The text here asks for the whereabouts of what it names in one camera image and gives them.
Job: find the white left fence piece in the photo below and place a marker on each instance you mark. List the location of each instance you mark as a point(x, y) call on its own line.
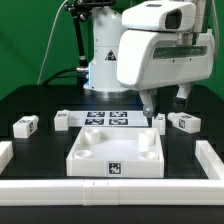
point(6, 154)

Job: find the white square tabletop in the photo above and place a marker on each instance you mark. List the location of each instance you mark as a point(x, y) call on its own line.
point(118, 152)

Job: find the white front fence rail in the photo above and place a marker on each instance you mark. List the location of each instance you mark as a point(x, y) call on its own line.
point(111, 192)

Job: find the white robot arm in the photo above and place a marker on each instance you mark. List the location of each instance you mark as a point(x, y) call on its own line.
point(108, 31)

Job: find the white sheet with tags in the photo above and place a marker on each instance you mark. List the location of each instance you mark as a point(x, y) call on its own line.
point(107, 118)

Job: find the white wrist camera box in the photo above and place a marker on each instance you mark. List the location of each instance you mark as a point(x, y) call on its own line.
point(164, 16)

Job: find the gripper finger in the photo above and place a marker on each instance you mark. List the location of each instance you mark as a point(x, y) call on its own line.
point(148, 101)
point(181, 98)

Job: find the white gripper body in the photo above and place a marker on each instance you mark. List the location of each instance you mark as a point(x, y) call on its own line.
point(148, 60)

